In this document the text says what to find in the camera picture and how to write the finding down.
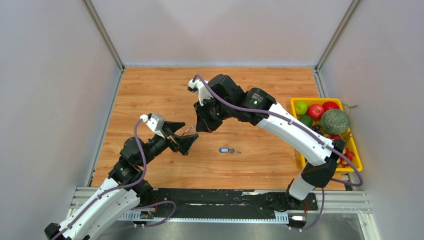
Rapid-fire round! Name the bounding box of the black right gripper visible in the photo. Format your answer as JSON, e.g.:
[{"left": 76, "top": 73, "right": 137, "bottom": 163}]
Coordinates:
[{"left": 194, "top": 94, "right": 234, "bottom": 133}]

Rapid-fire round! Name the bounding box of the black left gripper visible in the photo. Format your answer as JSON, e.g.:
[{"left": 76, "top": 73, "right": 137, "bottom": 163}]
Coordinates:
[{"left": 139, "top": 120, "right": 199, "bottom": 167}]

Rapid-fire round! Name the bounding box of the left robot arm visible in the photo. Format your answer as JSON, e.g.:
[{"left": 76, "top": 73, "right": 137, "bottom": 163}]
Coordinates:
[{"left": 44, "top": 120, "right": 199, "bottom": 240}]

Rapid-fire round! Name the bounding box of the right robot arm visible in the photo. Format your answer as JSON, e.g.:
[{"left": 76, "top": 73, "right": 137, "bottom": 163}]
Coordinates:
[{"left": 188, "top": 74, "right": 345, "bottom": 209}]

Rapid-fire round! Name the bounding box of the loose blue key tag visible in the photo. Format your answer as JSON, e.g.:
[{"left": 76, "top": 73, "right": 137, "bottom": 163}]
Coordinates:
[{"left": 219, "top": 147, "right": 231, "bottom": 153}]

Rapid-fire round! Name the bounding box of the loose silver key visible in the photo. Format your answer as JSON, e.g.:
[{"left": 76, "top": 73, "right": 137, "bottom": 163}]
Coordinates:
[{"left": 229, "top": 148, "right": 241, "bottom": 154}]

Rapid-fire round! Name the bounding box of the light green apple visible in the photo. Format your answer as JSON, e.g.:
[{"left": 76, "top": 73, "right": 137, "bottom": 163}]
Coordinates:
[{"left": 294, "top": 101, "right": 309, "bottom": 116}]

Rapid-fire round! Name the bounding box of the dark green lime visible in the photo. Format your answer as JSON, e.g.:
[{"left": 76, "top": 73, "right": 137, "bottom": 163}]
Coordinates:
[{"left": 298, "top": 114, "right": 314, "bottom": 128}]

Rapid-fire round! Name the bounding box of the red apple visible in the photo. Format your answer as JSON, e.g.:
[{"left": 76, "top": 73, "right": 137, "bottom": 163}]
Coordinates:
[
  {"left": 322, "top": 101, "right": 340, "bottom": 112},
  {"left": 306, "top": 103, "right": 325, "bottom": 120}
]

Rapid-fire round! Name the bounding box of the purple grape bunch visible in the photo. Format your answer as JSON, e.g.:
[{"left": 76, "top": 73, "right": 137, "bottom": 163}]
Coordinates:
[{"left": 311, "top": 124, "right": 323, "bottom": 135}]

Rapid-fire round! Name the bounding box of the green netted melon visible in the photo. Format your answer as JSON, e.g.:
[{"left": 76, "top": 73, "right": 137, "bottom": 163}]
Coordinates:
[{"left": 320, "top": 109, "right": 351, "bottom": 135}]

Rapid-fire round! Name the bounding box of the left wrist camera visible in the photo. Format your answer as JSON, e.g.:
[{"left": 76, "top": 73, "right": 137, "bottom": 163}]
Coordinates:
[{"left": 139, "top": 113, "right": 166, "bottom": 139}]

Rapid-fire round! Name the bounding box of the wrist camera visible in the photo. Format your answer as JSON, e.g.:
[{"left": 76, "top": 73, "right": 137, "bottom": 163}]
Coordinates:
[
  {"left": 139, "top": 113, "right": 166, "bottom": 139},
  {"left": 188, "top": 79, "right": 213, "bottom": 107}
]

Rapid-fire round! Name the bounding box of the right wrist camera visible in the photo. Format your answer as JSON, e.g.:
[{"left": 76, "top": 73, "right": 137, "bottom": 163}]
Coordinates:
[{"left": 188, "top": 79, "right": 213, "bottom": 107}]

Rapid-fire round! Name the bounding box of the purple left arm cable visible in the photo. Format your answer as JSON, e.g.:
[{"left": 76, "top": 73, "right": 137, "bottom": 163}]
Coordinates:
[{"left": 49, "top": 118, "right": 148, "bottom": 240}]

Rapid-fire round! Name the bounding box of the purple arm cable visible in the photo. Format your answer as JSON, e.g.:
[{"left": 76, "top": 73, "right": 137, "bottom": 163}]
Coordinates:
[
  {"left": 49, "top": 118, "right": 148, "bottom": 240},
  {"left": 192, "top": 74, "right": 364, "bottom": 188}
]

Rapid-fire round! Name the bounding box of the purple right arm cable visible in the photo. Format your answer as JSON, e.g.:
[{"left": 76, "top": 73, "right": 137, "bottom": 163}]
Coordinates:
[{"left": 192, "top": 74, "right": 364, "bottom": 188}]

